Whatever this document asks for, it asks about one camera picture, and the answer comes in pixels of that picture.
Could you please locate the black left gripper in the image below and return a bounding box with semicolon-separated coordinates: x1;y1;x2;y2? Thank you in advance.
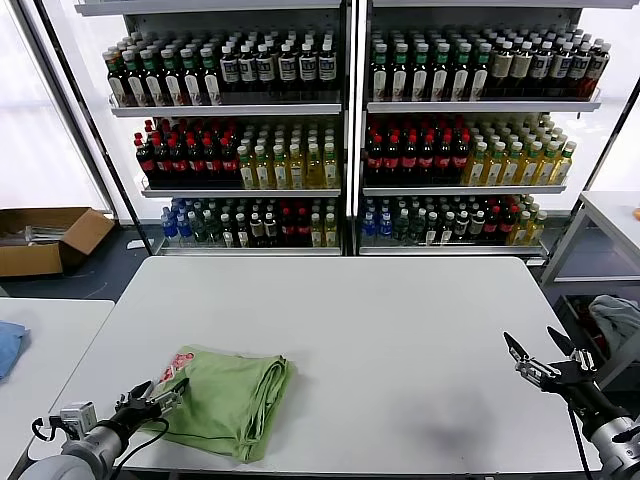
106;377;192;437

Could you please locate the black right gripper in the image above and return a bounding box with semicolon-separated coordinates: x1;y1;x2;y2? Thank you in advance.
502;326;627;430

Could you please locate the green t-shirt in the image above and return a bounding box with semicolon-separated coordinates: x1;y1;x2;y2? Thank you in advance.
142;344;294;464

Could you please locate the red item in bin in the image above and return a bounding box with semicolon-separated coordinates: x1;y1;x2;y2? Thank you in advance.
582;312;609;351

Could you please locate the grey white crumpled cloth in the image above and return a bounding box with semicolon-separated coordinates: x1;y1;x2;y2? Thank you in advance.
588;294;640;359

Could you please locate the blue folded cloth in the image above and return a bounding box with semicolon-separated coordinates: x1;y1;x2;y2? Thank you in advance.
0;320;32;382

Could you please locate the cola bottle red cap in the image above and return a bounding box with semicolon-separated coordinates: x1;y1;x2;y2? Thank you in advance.
185;135;205;187
451;132;472;185
134;134;157;187
400;132;420;185
434;132;454;185
295;209;312;247
366;132;386;185
279;209;297;247
498;205;517;245
168;137;189;187
383;132;403;185
151;135;173;187
417;132;437;185
201;135;222;187
218;133;240;187
484;205;502;244

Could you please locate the open cardboard box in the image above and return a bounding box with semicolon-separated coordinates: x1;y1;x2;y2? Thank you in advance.
0;207;117;279

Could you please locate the clear plastic packaging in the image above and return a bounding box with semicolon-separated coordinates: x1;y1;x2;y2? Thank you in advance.
19;224;71;247

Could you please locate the grey bottle shelf unit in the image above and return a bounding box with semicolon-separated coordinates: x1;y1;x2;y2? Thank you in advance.
352;0;640;261
73;0;359;257

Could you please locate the dark bottle blue white label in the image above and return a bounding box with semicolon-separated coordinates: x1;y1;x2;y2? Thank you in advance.
550;42;575;99
298;42;318;94
238;43;258;94
531;41;555;99
585;42;612;99
317;41;338;94
256;43;277;94
277;42;298;94
219;43;240;94
568;43;594;99

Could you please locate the dark bottle beige label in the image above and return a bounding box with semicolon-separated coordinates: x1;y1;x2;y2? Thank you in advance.
511;40;535;99
491;40;515;99

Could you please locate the dark bottle green cap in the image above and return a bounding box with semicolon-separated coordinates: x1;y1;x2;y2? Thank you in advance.
371;42;391;100
199;44;222;106
105;49;129;108
123;48;146;107
451;42;472;100
390;42;410;100
471;42;493;100
161;46;184;107
180;45;203;106
142;47;165;107
411;42;431;100
431;42;452;100

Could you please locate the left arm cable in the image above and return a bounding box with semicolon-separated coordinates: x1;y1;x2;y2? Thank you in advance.
112;417;241;469

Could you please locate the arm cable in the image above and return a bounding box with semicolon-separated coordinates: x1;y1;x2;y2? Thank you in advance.
112;417;241;469
567;404;591;474

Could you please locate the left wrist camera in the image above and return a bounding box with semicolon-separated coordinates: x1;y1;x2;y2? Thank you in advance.
32;401;99;441

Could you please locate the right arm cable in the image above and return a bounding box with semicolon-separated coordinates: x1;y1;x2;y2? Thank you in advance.
567;404;591;474

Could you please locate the grey frame side table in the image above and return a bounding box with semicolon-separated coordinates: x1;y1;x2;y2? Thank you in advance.
539;189;640;391

